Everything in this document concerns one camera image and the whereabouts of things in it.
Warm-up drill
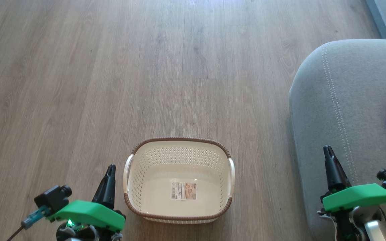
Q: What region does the cream laundry basket brown rim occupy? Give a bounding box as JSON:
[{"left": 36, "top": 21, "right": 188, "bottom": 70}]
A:
[{"left": 123, "top": 137, "right": 236, "bottom": 224}]

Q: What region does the grey fabric sofa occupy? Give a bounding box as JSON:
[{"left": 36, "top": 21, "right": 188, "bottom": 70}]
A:
[{"left": 289, "top": 39, "right": 386, "bottom": 241}]

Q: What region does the teal plug camera cable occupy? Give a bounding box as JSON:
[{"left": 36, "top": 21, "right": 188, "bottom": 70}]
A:
[{"left": 7, "top": 205, "right": 51, "bottom": 241}]

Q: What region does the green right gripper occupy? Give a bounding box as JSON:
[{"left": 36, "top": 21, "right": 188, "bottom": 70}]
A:
[{"left": 323, "top": 146, "right": 386, "bottom": 212}]

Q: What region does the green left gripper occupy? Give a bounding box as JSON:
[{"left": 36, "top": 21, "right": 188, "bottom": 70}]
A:
[{"left": 47, "top": 164, "right": 126, "bottom": 232}]

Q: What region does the white product label sticker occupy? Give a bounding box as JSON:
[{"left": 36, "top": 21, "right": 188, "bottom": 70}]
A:
[{"left": 171, "top": 182, "right": 197, "bottom": 200}]

